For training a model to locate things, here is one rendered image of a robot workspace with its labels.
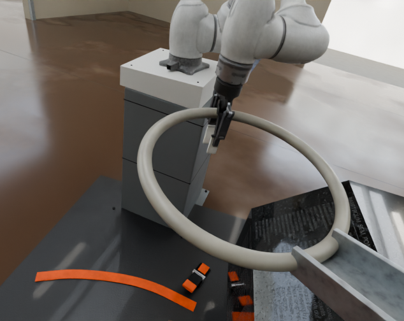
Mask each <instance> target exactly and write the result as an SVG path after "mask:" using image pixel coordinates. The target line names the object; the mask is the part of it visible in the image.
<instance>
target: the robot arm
mask: <svg viewBox="0 0 404 321"><path fill-rule="evenodd" d="M274 13H275V0H228V1H226V2H225V3H224V4H223V5H222V6H221V8H220V10H219V11H218V12H217V14H216V15H212V14H210V13H209V12H208V8H207V6H206V4H205V3H203V2H202V1H200V0H180V2H179V3H178V4H177V6H176V8H175V10H174V12H173V16H172V18H171V24H170V52H169V58H168V59H166V60H163V61H159V65H160V66H164V67H166V68H167V70H170V71H172V70H176V71H179V72H182V73H185V74H187V75H193V74H194V73H197V72H198V71H201V70H203V69H206V68H209V67H210V65H209V64H208V63H205V62H202V55H203V53H206V52H214V53H218V54H220V55H219V60H218V63H217V67H216V70H215V74H216V75H217V77H216V81H215V85H214V90H213V96H212V101H211V104H210V108H217V114H218V115H217V118H207V120H208V126H207V128H206V132H205V137H204V139H203V144H209V145H208V149H207V151H206V153H212V154H216V151H217V148H218V145H219V142H220V140H221V139H225V137H226V134H227V131H228V129H229V125H230V123H231V120H232V118H233V117H234V114H235V112H234V111H232V110H231V107H232V105H233V99H234V98H236V97H238V96H239V95H240V93H241V91H242V87H243V84H244V83H247V81H248V79H249V75H250V72H251V70H252V68H253V65H254V61H255V60H256V59H270V60H273V61H276V62H281V63H286V64H307V63H309V62H312V61H314V60H316V59H318V58H319V57H321V56H322V55H323V54H324V53H325V52H326V50H327V49H328V46H329V41H330V35H329V32H328V30H327V29H326V27H325V26H324V25H323V24H321V23H320V21H319V19H318V18H317V17H316V15H315V13H314V9H313V7H312V6H310V5H309V4H307V3H306V2H305V0H280V9H279V10H278V11H277V12H276V13H275V14H274Z"/></svg>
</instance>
